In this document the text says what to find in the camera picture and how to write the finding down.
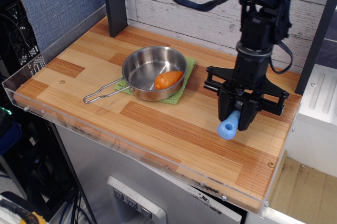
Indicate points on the stainless steel pot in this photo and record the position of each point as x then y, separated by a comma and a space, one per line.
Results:
141, 68

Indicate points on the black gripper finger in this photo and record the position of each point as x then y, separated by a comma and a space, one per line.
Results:
249, 110
226, 104

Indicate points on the white side unit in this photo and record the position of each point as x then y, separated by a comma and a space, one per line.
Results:
312, 139

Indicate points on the dark left frame post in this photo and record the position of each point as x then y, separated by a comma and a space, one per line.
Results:
117, 16

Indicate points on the blue and grey toy spoon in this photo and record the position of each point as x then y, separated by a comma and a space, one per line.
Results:
227, 129

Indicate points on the orange toy carrot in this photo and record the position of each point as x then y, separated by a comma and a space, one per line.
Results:
167, 79

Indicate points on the black plastic crate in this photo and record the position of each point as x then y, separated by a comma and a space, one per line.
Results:
18, 42

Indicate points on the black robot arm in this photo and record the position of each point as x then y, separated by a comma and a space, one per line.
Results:
264, 24

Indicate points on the dark frame post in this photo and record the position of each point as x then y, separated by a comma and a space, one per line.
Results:
117, 16
316, 46

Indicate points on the dark right frame post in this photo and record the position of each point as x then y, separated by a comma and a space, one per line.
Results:
316, 46

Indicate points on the stainless steel appliance cabinet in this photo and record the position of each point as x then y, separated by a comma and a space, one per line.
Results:
123, 189

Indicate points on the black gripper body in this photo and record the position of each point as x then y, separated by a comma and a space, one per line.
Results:
248, 81

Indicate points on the clear acrylic table guard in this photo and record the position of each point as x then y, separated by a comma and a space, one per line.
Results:
170, 154

